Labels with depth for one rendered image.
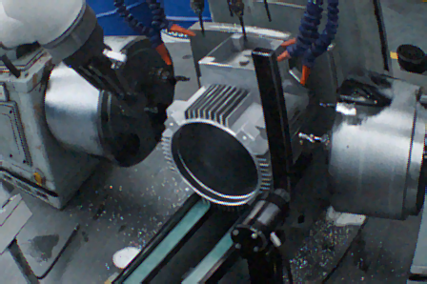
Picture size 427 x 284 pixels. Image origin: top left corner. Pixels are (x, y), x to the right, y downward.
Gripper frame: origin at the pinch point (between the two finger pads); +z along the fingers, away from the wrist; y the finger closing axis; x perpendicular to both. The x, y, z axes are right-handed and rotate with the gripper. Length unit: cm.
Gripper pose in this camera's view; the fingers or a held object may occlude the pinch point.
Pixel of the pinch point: (130, 98)
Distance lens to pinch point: 104.2
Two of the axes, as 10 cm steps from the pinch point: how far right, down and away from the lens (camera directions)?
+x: -3.5, 8.9, -3.0
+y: -8.5, -1.6, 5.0
